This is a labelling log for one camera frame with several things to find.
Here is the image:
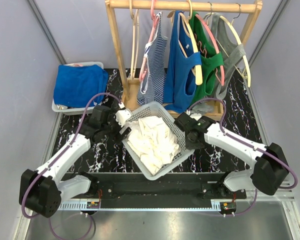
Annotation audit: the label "wooden clothes rack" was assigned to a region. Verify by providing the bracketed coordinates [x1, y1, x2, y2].
[105, 0, 263, 121]

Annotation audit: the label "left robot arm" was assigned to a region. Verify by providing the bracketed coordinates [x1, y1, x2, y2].
[19, 105, 133, 219]

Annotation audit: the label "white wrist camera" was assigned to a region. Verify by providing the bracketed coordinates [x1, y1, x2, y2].
[114, 102, 133, 127]
[186, 110, 202, 121]

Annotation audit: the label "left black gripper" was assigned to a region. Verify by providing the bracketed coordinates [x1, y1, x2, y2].
[101, 109, 132, 145]

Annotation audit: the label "cream wooden hanger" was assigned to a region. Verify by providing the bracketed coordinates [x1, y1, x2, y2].
[174, 0, 203, 86]

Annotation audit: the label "empty beige hanger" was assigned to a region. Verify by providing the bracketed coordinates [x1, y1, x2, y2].
[129, 0, 140, 80]

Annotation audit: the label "black marble pattern mat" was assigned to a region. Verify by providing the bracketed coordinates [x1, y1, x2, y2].
[53, 71, 262, 173]

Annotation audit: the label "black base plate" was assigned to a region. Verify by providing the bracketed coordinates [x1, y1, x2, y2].
[69, 172, 248, 210]

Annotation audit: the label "white crumpled garments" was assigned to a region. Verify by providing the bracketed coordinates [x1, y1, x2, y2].
[125, 116, 180, 176]

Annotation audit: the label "green tank top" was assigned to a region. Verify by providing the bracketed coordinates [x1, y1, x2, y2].
[189, 11, 224, 103]

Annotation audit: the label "blue folded cloth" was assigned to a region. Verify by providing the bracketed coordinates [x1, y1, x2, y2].
[53, 64, 109, 108]

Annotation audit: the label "grey tank top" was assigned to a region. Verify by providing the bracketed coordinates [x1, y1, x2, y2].
[204, 13, 242, 100]

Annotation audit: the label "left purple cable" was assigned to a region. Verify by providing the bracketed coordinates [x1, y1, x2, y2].
[21, 92, 123, 238]

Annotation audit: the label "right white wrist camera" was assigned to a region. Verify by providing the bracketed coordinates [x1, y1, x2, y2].
[186, 110, 202, 121]

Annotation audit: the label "cream hanger with grey top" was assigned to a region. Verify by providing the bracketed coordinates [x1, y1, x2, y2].
[203, 2, 252, 88]

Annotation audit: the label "grey plastic laundry basket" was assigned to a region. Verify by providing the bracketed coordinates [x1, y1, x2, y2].
[121, 101, 194, 181]

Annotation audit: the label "small grey basket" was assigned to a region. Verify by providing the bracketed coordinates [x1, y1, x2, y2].
[51, 61, 105, 116]

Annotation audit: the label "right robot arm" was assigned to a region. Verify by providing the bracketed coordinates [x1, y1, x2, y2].
[174, 113, 289, 199]

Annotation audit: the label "blue white striped tank top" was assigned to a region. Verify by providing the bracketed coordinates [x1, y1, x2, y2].
[137, 12, 168, 106]

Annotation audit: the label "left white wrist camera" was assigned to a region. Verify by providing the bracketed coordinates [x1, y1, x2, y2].
[114, 102, 133, 127]

